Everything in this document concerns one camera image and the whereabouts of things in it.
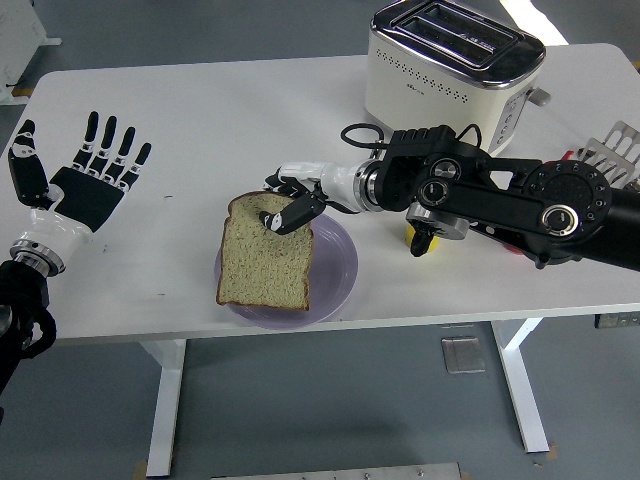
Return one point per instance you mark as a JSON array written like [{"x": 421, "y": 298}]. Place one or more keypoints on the brown bread slice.
[{"x": 265, "y": 265}]

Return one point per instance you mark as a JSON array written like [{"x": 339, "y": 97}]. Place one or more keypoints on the yellow squeeze bottle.
[{"x": 435, "y": 242}]

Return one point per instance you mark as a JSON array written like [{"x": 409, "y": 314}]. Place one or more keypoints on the metal floor socket cover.
[{"x": 463, "y": 356}]

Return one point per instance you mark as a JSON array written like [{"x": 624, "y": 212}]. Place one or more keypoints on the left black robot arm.
[{"x": 20, "y": 320}]

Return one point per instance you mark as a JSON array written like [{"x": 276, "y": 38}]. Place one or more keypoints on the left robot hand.
[{"x": 85, "y": 197}]

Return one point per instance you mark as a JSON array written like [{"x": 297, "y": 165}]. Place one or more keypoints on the cream and chrome toaster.
[{"x": 425, "y": 100}]

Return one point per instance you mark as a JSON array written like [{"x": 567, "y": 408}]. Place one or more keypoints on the white table leg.
[
  {"x": 167, "y": 400},
  {"x": 522, "y": 385}
]

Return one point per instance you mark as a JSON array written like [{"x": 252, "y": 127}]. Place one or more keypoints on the grey table control panel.
[{"x": 617, "y": 320}]

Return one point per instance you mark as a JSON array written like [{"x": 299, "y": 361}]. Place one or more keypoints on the metal toast rack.
[{"x": 617, "y": 150}]

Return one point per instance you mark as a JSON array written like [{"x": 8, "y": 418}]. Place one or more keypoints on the purple plate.
[{"x": 335, "y": 270}]

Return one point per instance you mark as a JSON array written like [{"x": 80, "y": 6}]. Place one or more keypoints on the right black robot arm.
[{"x": 500, "y": 200}]

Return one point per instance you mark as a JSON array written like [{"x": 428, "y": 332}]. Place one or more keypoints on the white cabinet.
[{"x": 20, "y": 30}]

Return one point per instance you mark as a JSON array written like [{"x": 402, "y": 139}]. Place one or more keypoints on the red squeeze bottle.
[{"x": 512, "y": 248}]

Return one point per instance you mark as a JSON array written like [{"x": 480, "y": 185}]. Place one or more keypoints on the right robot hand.
[{"x": 340, "y": 182}]

